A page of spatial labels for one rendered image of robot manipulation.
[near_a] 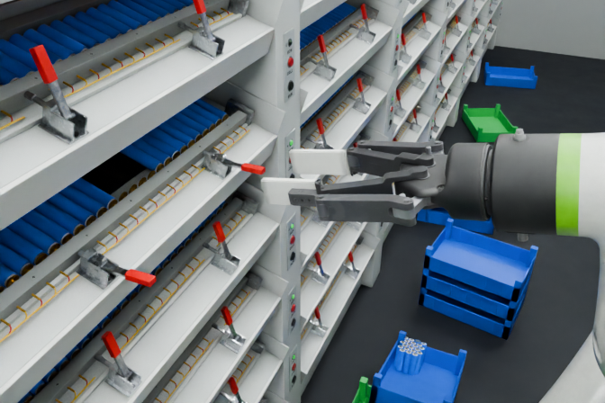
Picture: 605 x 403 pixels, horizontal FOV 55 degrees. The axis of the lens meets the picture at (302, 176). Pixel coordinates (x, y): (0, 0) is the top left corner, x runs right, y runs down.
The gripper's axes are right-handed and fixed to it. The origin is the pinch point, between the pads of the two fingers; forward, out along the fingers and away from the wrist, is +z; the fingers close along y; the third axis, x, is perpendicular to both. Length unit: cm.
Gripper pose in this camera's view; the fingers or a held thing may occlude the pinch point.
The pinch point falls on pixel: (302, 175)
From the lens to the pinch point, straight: 64.3
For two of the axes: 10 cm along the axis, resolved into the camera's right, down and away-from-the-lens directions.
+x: -1.9, -8.8, -4.3
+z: -8.9, -0.3, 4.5
